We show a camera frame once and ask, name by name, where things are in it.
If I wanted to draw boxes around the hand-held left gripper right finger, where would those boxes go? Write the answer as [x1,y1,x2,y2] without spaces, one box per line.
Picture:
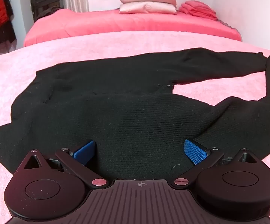
[172,139,263,189]

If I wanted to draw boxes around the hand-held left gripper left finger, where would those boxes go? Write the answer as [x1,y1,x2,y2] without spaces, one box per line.
[23,139,108,190]

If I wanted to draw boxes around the black knit pants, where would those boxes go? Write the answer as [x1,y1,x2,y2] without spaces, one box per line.
[0,47,270,181]

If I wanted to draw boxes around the pink fleece blanket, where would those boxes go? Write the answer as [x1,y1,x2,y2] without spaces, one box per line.
[0,31,270,224]

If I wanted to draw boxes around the coral red bed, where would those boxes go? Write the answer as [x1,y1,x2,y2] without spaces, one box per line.
[23,8,242,47]

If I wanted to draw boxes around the folded red cloth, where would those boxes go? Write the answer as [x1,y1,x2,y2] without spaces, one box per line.
[179,0,218,21]

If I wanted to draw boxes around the dark wooden door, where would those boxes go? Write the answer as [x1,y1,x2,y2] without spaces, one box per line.
[29,0,64,23]

